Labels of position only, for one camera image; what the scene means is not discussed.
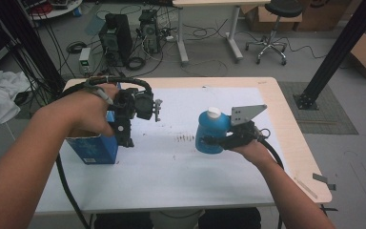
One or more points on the black swivel stool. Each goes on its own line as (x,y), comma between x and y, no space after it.
(284,8)

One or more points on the person's left hand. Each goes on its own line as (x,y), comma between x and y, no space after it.
(89,114)

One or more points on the light wooden table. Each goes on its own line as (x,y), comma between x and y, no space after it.
(298,143)

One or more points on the grey tape piece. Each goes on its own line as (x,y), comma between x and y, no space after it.
(320,178)
(331,187)

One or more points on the person's leg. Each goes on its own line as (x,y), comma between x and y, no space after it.
(230,219)
(124,221)

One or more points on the blue bottle with white cap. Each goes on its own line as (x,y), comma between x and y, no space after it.
(209,127)

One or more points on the small black computer tower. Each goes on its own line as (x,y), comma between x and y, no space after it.
(149,30)

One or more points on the white cloth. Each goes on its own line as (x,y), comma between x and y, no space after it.
(0,95)

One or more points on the round white table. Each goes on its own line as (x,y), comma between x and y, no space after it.
(60,12)

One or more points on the person's left leg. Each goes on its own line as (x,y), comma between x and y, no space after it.
(124,221)

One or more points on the black metal post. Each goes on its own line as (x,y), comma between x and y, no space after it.
(336,47)

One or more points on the grey floor mat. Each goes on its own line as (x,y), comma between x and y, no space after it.
(330,117)

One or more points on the white power supply unit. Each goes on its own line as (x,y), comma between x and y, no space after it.
(85,60)

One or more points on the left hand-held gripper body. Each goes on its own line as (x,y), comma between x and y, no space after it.
(144,106)

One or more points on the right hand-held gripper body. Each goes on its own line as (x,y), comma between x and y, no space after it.
(248,113)

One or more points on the white power strip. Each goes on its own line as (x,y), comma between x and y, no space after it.
(170,38)

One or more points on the tall brown cardboard box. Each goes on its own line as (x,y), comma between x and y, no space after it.
(317,16)

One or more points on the person's right leg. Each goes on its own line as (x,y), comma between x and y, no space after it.
(230,219)

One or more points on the blue cardboard box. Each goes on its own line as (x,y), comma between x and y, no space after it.
(92,149)

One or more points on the large black computer tower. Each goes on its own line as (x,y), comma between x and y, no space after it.
(117,38)

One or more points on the person's right hand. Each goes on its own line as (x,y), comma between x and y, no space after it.
(257,152)

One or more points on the white table mat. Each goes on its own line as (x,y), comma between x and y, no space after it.
(171,178)

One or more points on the white-legged desk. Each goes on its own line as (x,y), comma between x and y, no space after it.
(203,2)

